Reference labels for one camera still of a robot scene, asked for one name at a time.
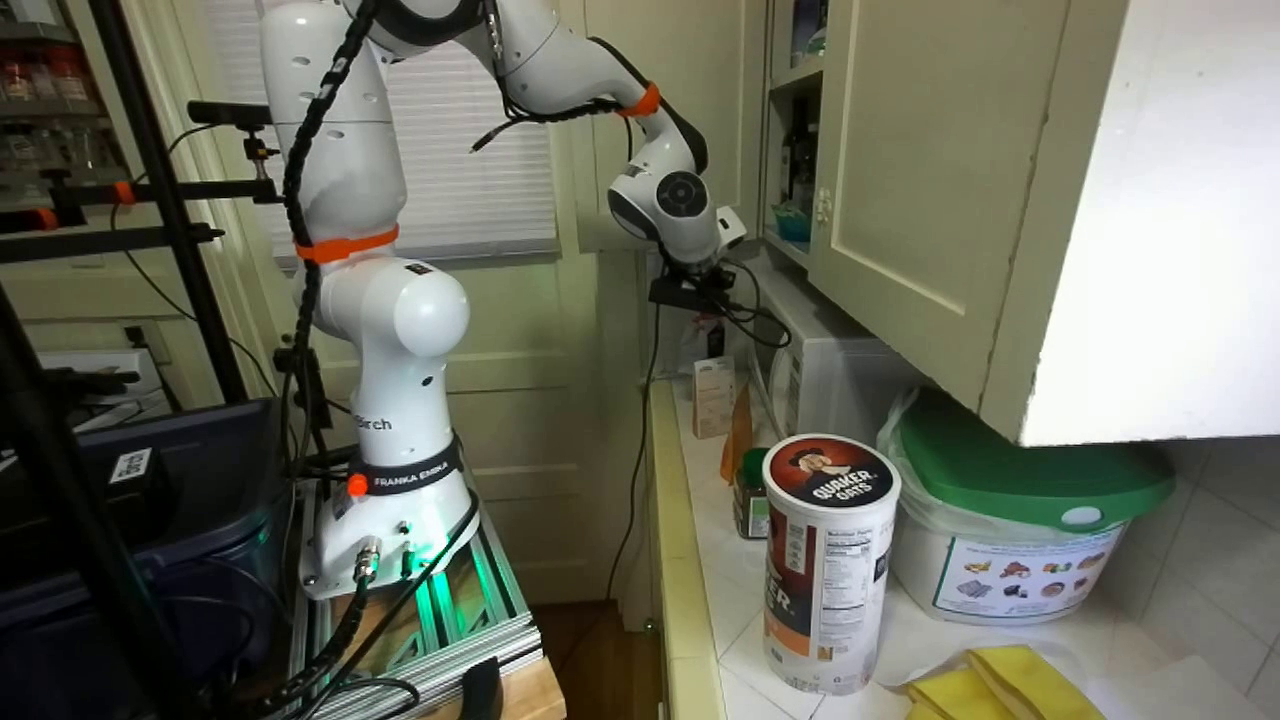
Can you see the teal bowl in cabinet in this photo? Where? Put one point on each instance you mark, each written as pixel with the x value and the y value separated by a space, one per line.
pixel 795 223

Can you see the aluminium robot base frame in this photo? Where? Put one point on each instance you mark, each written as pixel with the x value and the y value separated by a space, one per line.
pixel 448 640

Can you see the white microwave oven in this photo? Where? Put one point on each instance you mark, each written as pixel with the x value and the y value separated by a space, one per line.
pixel 820 371

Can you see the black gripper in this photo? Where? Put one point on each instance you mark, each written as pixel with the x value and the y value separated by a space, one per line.
pixel 697 294

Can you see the Quaker oats canister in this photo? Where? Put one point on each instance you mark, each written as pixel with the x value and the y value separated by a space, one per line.
pixel 827 575

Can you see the white tub green lid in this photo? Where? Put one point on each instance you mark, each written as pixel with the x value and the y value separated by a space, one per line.
pixel 999 532

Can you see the white window blind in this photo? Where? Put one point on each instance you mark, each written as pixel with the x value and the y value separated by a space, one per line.
pixel 448 198

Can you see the dark blue storage bin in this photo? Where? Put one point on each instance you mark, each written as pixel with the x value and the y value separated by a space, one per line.
pixel 201 509

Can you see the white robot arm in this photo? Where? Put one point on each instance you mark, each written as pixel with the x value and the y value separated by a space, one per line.
pixel 405 501

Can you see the yellow cloth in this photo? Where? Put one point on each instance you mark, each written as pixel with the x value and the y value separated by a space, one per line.
pixel 1005 681

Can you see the orange stand-up pouch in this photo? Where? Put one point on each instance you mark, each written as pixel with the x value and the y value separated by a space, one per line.
pixel 739 437

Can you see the cream cabinet door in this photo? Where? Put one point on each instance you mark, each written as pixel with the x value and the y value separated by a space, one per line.
pixel 932 120

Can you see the green lid spice jar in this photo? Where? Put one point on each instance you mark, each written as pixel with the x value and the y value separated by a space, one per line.
pixel 754 499

